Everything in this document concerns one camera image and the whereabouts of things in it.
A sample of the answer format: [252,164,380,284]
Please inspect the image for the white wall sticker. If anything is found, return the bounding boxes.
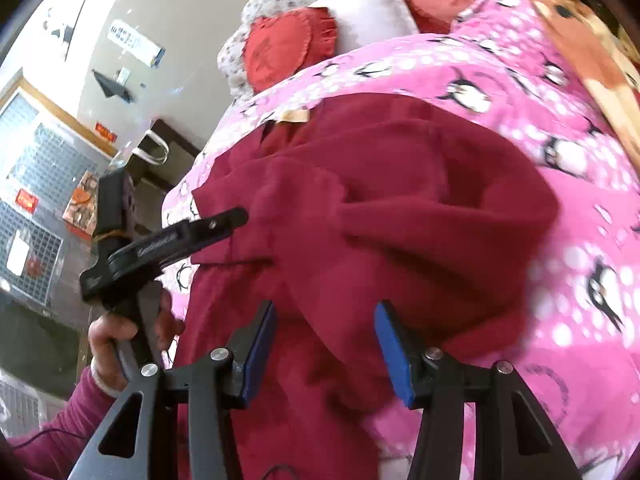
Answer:
[107,19,167,69]

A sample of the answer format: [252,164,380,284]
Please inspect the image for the white pillow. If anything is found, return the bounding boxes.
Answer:
[310,0,418,53]

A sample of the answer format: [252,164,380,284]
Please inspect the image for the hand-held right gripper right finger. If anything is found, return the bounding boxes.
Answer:
[374,300,583,480]

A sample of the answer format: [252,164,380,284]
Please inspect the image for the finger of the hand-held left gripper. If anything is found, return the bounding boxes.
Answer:
[142,206,250,267]

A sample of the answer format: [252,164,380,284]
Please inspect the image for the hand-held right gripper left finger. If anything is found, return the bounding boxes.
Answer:
[67,300,278,480]

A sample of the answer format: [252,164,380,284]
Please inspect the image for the person's left hand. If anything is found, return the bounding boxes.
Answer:
[89,287,187,393]

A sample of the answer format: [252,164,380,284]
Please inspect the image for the white bag handles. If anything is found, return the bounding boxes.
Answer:
[131,130,169,164]

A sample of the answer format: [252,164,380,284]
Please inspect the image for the pink penguin blanket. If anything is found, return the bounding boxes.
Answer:
[160,0,640,480]

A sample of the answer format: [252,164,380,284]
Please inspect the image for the black cable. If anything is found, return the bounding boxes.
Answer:
[17,427,88,453]

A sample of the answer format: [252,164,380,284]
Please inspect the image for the white wire grid panel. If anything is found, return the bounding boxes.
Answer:
[0,200,66,306]

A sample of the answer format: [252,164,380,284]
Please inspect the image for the dark wooden cabinet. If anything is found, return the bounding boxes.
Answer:
[131,119,203,221]

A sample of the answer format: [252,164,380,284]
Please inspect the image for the maroon garment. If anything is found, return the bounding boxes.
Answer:
[172,92,561,480]

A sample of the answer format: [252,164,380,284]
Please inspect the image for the orange printed blanket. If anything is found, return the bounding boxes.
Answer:
[530,0,640,153]

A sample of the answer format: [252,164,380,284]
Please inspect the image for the black wall shelf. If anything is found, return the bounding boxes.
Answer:
[92,69,134,104]

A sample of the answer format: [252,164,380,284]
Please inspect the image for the orange printed bag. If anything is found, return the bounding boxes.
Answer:
[62,170,102,239]

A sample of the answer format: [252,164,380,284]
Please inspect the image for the person's left forearm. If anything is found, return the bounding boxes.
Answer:
[6,367,123,480]

